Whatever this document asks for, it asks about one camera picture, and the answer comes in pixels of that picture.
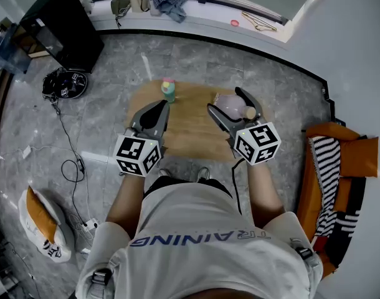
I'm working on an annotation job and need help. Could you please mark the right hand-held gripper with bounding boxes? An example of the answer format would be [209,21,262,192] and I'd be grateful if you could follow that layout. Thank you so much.
[207,87,282,167]

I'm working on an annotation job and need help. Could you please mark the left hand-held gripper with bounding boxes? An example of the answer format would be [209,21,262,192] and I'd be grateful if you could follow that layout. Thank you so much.
[113,100,171,178]

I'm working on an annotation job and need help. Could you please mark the pink bottle with cork cap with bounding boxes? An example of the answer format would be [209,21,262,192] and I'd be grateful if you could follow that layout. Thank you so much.
[214,93,257,121]

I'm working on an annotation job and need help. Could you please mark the small green container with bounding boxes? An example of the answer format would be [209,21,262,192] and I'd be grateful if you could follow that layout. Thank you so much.
[160,77,178,105]

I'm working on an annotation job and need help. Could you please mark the person's right forearm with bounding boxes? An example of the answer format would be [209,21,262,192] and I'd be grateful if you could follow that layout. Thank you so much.
[245,162,286,230]

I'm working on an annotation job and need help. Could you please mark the person's left forearm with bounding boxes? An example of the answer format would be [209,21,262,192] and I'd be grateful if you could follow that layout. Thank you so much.
[105,172,146,240]

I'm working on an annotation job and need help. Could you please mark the black shorts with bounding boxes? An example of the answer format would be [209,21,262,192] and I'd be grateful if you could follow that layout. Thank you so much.
[142,176,233,199]

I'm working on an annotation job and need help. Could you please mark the person's right shoe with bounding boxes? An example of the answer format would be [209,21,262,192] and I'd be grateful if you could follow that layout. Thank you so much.
[196,166,212,183]

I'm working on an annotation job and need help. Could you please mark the gold clothes hanger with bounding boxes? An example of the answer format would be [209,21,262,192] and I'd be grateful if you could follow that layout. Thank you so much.
[240,11,278,32]

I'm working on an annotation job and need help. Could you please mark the black and white striped cloth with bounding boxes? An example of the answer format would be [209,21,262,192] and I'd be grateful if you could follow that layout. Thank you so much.
[307,135,361,245]

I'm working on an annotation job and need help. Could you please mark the orange sofa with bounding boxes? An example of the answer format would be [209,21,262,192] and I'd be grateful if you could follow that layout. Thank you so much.
[297,121,380,278]

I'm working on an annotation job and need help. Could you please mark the blue plaid shirt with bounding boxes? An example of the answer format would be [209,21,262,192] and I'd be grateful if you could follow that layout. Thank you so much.
[145,0,191,24]

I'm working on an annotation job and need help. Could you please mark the olive green bag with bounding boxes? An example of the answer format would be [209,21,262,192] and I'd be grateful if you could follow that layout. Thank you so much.
[110,0,134,27]

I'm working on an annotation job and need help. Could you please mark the black cabinet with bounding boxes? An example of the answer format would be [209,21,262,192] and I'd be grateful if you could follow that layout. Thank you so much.
[19,0,105,74]

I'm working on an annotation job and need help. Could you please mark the white printed t-shirt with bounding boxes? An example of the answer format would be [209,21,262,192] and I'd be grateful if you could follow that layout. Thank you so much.
[74,181,325,299]

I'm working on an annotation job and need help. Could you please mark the white and orange cushion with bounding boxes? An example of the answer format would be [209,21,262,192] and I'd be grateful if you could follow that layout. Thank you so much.
[18,185,73,263]

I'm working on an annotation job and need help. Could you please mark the blue transparent crate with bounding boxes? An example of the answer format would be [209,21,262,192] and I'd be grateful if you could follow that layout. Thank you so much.
[0,17,32,75]

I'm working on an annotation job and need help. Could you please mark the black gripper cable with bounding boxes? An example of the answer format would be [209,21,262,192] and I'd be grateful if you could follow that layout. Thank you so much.
[231,157,244,216]

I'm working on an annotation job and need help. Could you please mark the black floor cable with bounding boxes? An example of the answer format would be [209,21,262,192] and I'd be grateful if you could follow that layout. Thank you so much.
[51,100,87,227]

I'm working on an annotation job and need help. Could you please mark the black round device with cables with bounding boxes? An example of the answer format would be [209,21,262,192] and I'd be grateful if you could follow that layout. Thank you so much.
[41,67,88,102]

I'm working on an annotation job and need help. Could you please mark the right grey shoulder strap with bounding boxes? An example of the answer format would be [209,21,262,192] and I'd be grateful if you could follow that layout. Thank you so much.
[288,237,316,262]

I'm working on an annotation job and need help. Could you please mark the grey shoulder strap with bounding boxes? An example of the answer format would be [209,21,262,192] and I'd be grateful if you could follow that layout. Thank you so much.
[89,267,114,299]
[288,237,316,262]

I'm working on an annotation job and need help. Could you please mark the left grey shoulder strap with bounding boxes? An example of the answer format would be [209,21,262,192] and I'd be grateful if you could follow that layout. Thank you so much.
[89,267,114,299]

